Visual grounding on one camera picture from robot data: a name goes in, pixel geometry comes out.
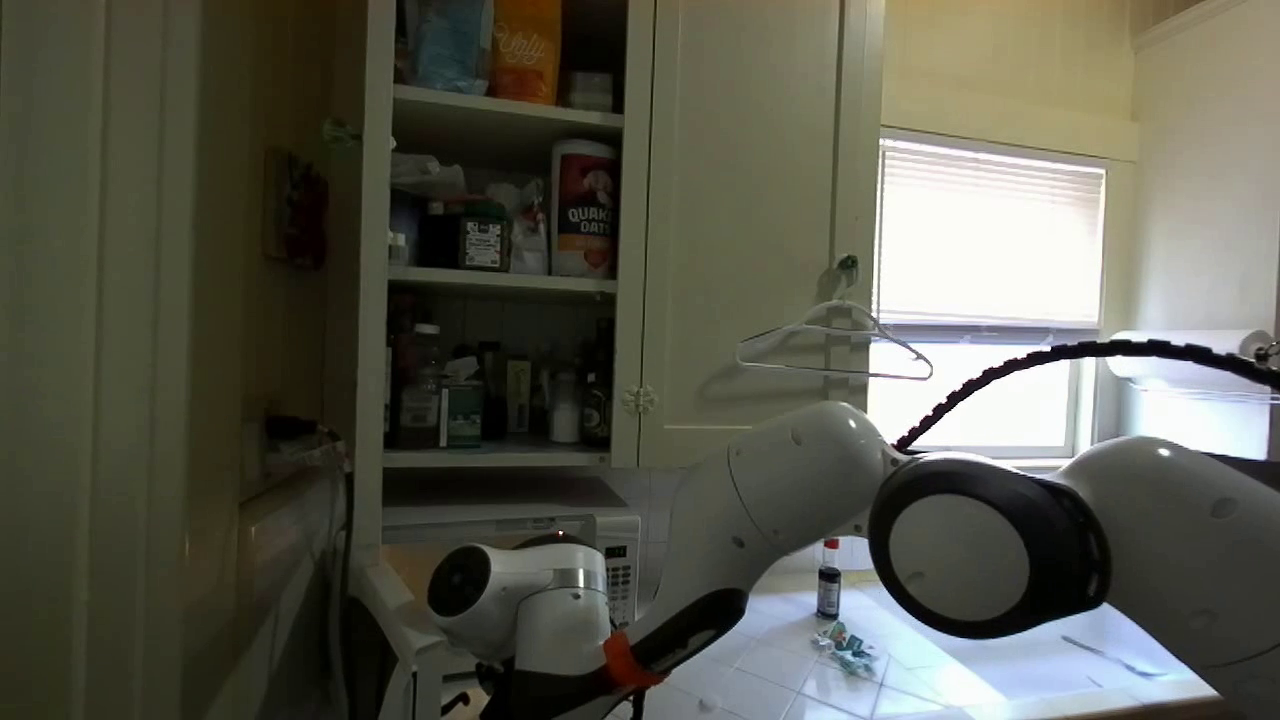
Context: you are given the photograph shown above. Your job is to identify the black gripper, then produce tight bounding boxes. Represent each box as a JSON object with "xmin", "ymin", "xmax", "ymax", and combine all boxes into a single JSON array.
[{"xmin": 477, "ymin": 658, "xmax": 629, "ymax": 720}]

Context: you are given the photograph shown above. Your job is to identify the white microwave oven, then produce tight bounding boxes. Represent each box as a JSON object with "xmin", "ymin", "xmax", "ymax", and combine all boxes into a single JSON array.
[{"xmin": 339, "ymin": 467, "xmax": 646, "ymax": 720}]

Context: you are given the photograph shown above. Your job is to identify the small white bottle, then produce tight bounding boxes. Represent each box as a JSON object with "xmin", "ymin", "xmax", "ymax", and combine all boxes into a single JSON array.
[{"xmin": 546, "ymin": 364, "xmax": 584, "ymax": 446}]

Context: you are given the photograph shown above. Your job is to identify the dark glass bottle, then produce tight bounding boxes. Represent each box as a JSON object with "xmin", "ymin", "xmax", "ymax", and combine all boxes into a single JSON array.
[{"xmin": 580, "ymin": 371, "xmax": 617, "ymax": 451}]

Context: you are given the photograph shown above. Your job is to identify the soy sauce bottle orange cap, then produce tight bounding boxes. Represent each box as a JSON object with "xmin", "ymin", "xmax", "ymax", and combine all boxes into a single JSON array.
[{"xmin": 810, "ymin": 534, "xmax": 848, "ymax": 625}]

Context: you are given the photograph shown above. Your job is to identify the green food box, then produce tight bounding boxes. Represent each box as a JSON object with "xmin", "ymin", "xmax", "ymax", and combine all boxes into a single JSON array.
[{"xmin": 440, "ymin": 350, "xmax": 487, "ymax": 451}]

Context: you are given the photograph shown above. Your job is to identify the tall dark jar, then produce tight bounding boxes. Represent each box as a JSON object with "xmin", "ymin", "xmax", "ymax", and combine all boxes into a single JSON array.
[{"xmin": 387, "ymin": 315, "xmax": 443, "ymax": 451}]

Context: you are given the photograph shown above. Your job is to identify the dark labelled jar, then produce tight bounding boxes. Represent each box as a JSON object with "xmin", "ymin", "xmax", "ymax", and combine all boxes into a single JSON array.
[{"xmin": 457, "ymin": 194, "xmax": 513, "ymax": 274}]

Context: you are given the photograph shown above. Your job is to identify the white clothes hanger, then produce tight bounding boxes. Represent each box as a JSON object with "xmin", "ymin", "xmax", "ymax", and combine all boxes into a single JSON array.
[{"xmin": 737, "ymin": 255, "xmax": 935, "ymax": 392}]

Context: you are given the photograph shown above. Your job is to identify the white plastic bottle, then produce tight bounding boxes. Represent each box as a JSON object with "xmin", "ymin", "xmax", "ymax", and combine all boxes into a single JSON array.
[{"xmin": 509, "ymin": 176, "xmax": 552, "ymax": 279}]

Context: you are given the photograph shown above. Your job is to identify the oats canister red white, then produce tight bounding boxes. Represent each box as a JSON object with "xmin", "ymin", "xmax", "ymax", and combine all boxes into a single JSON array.
[{"xmin": 546, "ymin": 136, "xmax": 620, "ymax": 279}]

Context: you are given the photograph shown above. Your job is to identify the cream cabinet door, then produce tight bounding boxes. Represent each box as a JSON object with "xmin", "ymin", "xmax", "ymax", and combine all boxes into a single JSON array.
[{"xmin": 636, "ymin": 0, "xmax": 887, "ymax": 473}]

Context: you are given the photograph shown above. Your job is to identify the small white container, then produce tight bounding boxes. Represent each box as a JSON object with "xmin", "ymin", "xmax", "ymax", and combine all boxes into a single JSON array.
[{"xmin": 565, "ymin": 66, "xmax": 620, "ymax": 114}]

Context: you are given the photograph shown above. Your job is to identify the window with white blind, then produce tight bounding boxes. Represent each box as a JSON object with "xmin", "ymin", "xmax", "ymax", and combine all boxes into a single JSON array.
[{"xmin": 873, "ymin": 122, "xmax": 1110, "ymax": 463}]

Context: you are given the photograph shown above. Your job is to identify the orange food box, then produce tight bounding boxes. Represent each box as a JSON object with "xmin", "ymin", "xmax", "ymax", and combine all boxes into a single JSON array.
[{"xmin": 493, "ymin": 0, "xmax": 565, "ymax": 109}]

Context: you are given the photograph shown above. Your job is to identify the blue food bag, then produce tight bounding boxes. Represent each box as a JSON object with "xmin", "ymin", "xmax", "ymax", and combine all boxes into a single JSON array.
[{"xmin": 394, "ymin": 0, "xmax": 494, "ymax": 96}]

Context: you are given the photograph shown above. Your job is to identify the cream wall cabinet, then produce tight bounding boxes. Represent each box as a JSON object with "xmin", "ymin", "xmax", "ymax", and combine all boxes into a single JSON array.
[{"xmin": 353, "ymin": 0, "xmax": 893, "ymax": 553}]

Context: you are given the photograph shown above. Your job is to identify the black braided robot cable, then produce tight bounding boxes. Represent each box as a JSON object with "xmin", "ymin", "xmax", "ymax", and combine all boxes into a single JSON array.
[{"xmin": 887, "ymin": 335, "xmax": 1280, "ymax": 455}]

